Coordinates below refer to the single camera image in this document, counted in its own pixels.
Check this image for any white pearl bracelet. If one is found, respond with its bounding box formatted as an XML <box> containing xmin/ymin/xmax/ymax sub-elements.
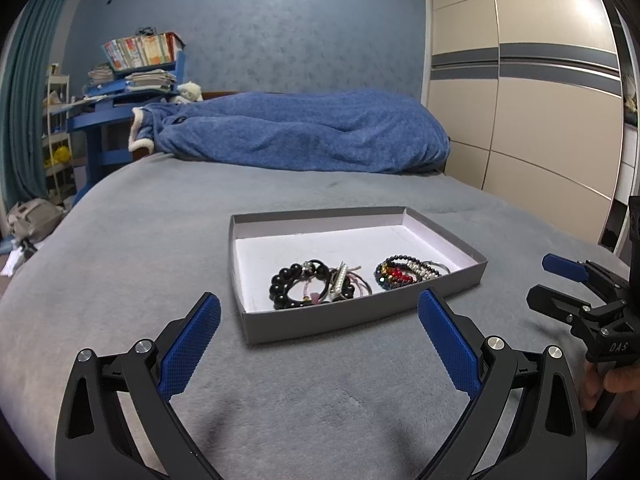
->
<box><xmin>400</xmin><ymin>260</ymin><xmax>442</xmax><ymax>282</ymax></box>

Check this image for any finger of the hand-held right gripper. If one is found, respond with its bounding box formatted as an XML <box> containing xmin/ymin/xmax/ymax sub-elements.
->
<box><xmin>542</xmin><ymin>254</ymin><xmax>592</xmax><ymax>283</ymax></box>
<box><xmin>526</xmin><ymin>284</ymin><xmax>583</xmax><ymax>322</ymax></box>

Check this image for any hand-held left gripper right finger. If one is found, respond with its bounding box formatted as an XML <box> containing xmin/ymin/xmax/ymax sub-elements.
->
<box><xmin>417</xmin><ymin>287</ymin><xmax>588</xmax><ymax>480</ymax></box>

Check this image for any white shelf rack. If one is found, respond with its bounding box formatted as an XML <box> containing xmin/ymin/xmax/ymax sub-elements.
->
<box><xmin>42</xmin><ymin>62</ymin><xmax>76</xmax><ymax>206</ymax></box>

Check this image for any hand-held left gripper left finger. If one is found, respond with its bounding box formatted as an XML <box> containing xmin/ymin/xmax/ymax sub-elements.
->
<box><xmin>54</xmin><ymin>291</ymin><xmax>223</xmax><ymax>480</ymax></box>

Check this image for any black elastic hair tie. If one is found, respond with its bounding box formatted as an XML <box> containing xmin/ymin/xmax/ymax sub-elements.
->
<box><xmin>302</xmin><ymin>259</ymin><xmax>335</xmax><ymax>302</ymax></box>

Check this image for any white plush toy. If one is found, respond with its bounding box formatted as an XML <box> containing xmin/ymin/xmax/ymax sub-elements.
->
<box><xmin>175</xmin><ymin>81</ymin><xmax>204</xmax><ymax>105</ymax></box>

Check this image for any grey bed cover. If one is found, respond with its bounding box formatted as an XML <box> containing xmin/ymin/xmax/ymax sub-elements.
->
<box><xmin>0</xmin><ymin>152</ymin><xmax>636</xmax><ymax>480</ymax></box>

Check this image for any beige wardrobe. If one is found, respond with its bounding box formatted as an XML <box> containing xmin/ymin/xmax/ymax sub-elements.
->
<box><xmin>420</xmin><ymin>0</ymin><xmax>631</xmax><ymax>261</ymax></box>

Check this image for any grey bag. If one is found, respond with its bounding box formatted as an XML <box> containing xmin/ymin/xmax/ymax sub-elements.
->
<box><xmin>6</xmin><ymin>198</ymin><xmax>66</xmax><ymax>241</ymax></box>

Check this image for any blue fleece blanket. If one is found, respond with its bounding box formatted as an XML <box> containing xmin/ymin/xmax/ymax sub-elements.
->
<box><xmin>129</xmin><ymin>87</ymin><xmax>451</xmax><ymax>176</ymax></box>

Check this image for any person's right hand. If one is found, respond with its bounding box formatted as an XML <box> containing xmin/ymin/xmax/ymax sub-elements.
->
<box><xmin>582</xmin><ymin>360</ymin><xmax>640</xmax><ymax>416</ymax></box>

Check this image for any blue crystal bead bracelet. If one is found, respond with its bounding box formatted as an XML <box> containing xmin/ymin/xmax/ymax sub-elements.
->
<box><xmin>374</xmin><ymin>260</ymin><xmax>417</xmax><ymax>292</ymax></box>

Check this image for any row of books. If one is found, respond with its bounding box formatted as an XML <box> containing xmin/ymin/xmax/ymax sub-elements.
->
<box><xmin>102</xmin><ymin>31</ymin><xmax>187</xmax><ymax>72</ymax></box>

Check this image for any large black bead bracelet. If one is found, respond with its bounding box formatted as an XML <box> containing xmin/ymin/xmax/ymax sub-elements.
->
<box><xmin>270</xmin><ymin>261</ymin><xmax>313</xmax><ymax>311</ymax></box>

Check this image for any pearl hair clip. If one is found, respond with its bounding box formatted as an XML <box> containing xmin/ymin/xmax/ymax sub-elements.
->
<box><xmin>330</xmin><ymin>261</ymin><xmax>351</xmax><ymax>302</ymax></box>

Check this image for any grey cardboard box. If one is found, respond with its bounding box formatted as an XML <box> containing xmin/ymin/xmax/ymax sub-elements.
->
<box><xmin>229</xmin><ymin>205</ymin><xmax>488</xmax><ymax>346</ymax></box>

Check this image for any stack of papers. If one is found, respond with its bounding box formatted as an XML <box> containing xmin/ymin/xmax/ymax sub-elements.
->
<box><xmin>125</xmin><ymin>69</ymin><xmax>178</xmax><ymax>94</ymax></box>

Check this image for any blue desk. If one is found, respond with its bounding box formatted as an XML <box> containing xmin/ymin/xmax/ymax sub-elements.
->
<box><xmin>65</xmin><ymin>50</ymin><xmax>188</xmax><ymax>206</ymax></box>

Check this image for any teal curtain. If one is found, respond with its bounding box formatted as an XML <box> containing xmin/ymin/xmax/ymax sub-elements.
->
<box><xmin>0</xmin><ymin>0</ymin><xmax>88</xmax><ymax>221</ymax></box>

